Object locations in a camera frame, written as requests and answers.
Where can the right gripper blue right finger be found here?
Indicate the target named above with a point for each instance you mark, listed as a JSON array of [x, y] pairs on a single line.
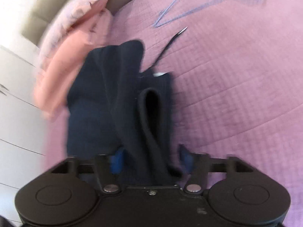
[[186, 158]]

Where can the folded peach duvet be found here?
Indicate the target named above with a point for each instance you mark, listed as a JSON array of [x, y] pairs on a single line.
[[61, 64]]

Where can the pink floral pillow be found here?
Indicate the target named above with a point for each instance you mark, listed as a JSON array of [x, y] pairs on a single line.
[[76, 12]]

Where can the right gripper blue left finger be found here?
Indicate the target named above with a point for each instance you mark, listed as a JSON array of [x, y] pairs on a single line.
[[117, 161]]

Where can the navy blue garment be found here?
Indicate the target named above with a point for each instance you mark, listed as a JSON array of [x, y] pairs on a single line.
[[114, 105]]

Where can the pink quilted bedspread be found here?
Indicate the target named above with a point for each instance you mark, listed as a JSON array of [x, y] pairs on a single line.
[[237, 78]]

